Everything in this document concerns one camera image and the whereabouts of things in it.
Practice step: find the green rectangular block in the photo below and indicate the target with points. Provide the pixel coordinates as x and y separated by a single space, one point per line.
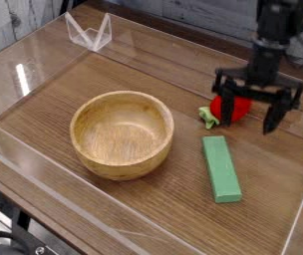
225 184

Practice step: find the red plush strawberry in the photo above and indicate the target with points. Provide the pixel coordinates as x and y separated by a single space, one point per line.
219 110

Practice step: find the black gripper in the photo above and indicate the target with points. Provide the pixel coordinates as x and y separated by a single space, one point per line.
258 82

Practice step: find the wooden bowl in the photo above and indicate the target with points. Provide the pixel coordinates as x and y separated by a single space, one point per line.
122 131

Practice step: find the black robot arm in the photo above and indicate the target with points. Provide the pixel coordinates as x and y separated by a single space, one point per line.
279 23

